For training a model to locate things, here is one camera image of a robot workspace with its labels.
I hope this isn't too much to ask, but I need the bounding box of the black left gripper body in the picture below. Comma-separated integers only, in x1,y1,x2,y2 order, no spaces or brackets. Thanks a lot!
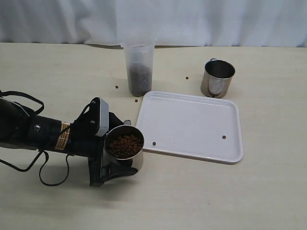
70,97,107,187

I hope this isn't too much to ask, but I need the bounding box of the steel mug with kibble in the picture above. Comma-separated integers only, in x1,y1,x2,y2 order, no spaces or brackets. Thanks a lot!
104,120,144,171

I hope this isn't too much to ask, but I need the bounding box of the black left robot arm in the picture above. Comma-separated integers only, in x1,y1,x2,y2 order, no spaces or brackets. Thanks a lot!
0,97,142,187

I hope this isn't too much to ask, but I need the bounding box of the clear plastic tall container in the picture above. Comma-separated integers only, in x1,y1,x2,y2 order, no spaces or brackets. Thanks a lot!
120,32,155,97

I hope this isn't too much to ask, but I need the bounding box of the white plastic tray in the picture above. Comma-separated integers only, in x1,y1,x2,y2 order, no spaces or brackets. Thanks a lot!
136,91,244,164

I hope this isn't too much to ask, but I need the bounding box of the white backdrop curtain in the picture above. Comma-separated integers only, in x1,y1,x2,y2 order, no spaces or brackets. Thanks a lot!
0,0,307,47

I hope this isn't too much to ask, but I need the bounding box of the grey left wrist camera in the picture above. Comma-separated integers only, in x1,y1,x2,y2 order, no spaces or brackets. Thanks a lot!
95,97,109,137

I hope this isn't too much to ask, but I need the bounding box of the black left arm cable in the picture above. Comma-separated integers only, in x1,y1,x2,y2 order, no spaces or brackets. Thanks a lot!
0,90,72,186

